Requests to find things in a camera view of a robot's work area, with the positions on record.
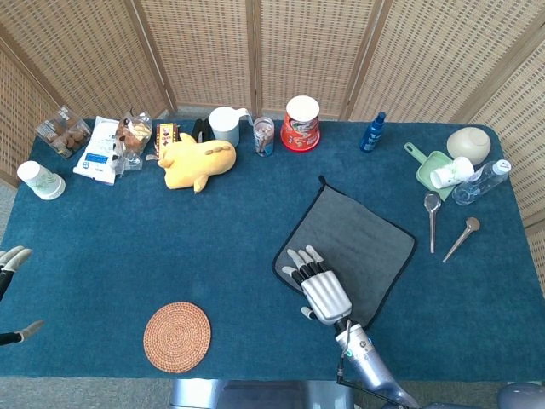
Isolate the silver metal spoon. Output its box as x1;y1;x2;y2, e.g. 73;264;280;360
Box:
423;192;443;255

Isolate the clear plastic cookie box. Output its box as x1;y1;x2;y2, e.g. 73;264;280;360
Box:
35;105;93;159

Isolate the beige bowl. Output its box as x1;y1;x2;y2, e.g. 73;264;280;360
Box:
445;126;492;166

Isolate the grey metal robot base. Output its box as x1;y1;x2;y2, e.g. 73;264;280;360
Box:
169;378;355;409

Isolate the red instant noodle cup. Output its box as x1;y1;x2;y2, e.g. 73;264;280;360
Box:
279;95;321;153

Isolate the black object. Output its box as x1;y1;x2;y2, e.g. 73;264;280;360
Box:
191;118;215;144

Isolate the white paper cup green print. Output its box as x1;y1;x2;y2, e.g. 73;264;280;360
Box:
16;160;66;201
429;156;475;189

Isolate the blue spray bottle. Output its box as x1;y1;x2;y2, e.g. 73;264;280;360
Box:
359;111;387;153

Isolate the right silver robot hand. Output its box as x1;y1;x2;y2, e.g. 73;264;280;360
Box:
280;245;353;327

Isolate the brown chocolate box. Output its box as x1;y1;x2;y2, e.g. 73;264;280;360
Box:
146;122;181;162

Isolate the pale blue handled mug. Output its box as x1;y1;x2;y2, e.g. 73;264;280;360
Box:
208;106;255;148

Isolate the white snack bag blue label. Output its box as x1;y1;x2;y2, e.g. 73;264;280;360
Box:
72;115;121;187

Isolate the round woven rattan coaster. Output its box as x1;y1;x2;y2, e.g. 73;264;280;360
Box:
143;301;213;375

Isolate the yellow plush toy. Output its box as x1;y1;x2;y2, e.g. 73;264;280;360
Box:
156;132;238;195

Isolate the grey and blue cloth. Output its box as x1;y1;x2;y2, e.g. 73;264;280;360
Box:
271;174;417;330

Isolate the teal table cover cloth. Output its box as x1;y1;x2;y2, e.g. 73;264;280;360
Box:
0;118;545;381

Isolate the clear plastic water bottle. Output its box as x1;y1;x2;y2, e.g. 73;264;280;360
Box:
451;158;512;206

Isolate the bamboo folding screen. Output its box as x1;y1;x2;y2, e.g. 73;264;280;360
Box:
0;0;545;229

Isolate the clear jar of biscuit sticks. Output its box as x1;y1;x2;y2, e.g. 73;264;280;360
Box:
253;116;276;158

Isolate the clear bag of pastries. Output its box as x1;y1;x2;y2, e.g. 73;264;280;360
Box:
113;109;153;171

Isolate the green plastic scoop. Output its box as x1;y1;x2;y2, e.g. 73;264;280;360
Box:
403;142;459;202

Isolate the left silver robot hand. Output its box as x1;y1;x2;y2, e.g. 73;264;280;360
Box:
0;245;46;347

